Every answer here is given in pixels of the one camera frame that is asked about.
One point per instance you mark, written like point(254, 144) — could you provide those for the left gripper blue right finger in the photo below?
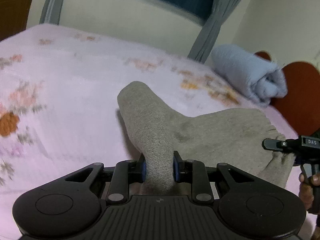
point(194, 173)

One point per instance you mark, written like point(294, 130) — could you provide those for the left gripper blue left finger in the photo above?
point(122, 176)

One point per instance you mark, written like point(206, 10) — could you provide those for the grey knit pants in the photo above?
point(232, 136)

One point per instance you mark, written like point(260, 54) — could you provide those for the person's right hand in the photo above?
point(306, 191)

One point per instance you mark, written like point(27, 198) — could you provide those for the red and white headboard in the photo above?
point(298, 112)

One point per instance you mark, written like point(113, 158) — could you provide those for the rolled light blue quilt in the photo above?
point(255, 78)

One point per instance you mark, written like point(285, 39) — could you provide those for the pink floral bed sheet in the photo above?
point(63, 84)

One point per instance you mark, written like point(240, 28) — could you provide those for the right grey curtain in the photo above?
point(207, 37)

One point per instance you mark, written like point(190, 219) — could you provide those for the grey curtain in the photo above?
point(207, 37)
point(51, 12)

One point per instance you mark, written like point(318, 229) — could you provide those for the left grey curtain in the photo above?
point(51, 12)

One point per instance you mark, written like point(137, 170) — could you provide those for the brown wooden wardrobe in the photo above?
point(13, 17)

